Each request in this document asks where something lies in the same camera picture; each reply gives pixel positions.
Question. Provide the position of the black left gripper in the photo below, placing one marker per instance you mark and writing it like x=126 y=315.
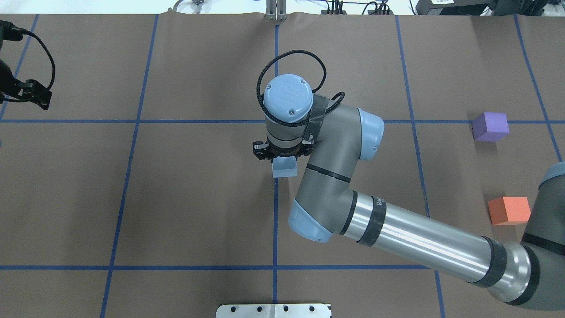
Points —
x=32 y=89

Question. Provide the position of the orange foam block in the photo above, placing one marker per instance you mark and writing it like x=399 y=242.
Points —
x=509 y=211

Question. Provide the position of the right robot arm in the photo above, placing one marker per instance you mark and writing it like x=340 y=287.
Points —
x=301 y=122

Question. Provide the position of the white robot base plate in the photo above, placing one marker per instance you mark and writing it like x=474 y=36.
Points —
x=288 y=310

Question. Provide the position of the purple foam block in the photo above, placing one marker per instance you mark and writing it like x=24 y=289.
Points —
x=490 y=127

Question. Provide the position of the light blue foam block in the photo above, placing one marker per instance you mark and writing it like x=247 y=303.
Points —
x=284 y=167

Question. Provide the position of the aluminium frame post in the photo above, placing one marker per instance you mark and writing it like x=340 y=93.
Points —
x=276 y=10

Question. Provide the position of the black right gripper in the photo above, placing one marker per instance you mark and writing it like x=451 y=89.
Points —
x=261 y=151

